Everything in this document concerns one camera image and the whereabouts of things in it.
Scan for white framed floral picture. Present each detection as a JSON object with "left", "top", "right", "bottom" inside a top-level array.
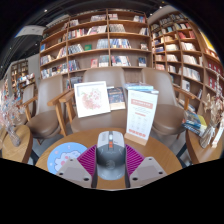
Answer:
[{"left": 73, "top": 80, "right": 112, "bottom": 119}]

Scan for round light blue mouse pad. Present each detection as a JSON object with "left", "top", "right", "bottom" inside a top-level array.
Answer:
[{"left": 46, "top": 141, "right": 88, "bottom": 175}]

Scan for wide wooden bookshelf unit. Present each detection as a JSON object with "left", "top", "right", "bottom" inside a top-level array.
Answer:
[{"left": 39, "top": 8, "right": 153, "bottom": 81}]

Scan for round wooden side table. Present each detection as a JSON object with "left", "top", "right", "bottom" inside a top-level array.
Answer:
[
  {"left": 0, "top": 124, "right": 34, "bottom": 164},
  {"left": 184, "top": 128, "right": 224, "bottom": 165}
]

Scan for light blue book stack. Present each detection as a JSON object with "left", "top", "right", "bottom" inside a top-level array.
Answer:
[{"left": 124, "top": 82, "right": 160, "bottom": 95}]

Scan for grey computer mouse orange accents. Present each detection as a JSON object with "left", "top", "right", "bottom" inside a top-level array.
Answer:
[{"left": 95, "top": 130, "right": 127, "bottom": 181}]

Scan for distant wooden bookshelf unit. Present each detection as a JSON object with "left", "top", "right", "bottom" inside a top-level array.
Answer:
[{"left": 9, "top": 59, "right": 37, "bottom": 98}]

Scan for tall wooden bookshelf unit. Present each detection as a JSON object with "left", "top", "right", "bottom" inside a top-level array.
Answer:
[{"left": 148, "top": 11, "right": 224, "bottom": 118}]

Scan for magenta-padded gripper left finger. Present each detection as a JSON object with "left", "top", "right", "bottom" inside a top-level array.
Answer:
[{"left": 55, "top": 144, "right": 98, "bottom": 189}]

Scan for small white sign wooden base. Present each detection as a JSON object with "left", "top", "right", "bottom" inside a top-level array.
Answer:
[{"left": 211, "top": 119, "right": 224, "bottom": 149}]

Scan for glass vase beige dried flowers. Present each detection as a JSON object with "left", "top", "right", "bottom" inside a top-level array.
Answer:
[{"left": 199, "top": 74, "right": 224, "bottom": 149}]

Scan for stack of books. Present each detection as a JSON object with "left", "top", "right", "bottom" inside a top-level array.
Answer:
[{"left": 181, "top": 109, "right": 208, "bottom": 138}]

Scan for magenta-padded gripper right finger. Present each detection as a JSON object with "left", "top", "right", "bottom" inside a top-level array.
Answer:
[{"left": 124, "top": 143, "right": 168, "bottom": 189}]

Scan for white red sign wooden base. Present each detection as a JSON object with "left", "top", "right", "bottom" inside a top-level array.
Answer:
[{"left": 124, "top": 89, "right": 159, "bottom": 147}]

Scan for white hanging ceiling panel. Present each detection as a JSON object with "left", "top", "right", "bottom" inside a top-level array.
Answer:
[{"left": 14, "top": 24, "right": 46, "bottom": 38}]

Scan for dark cover book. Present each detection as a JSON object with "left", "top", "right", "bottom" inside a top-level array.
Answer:
[{"left": 106, "top": 86, "right": 127, "bottom": 111}]

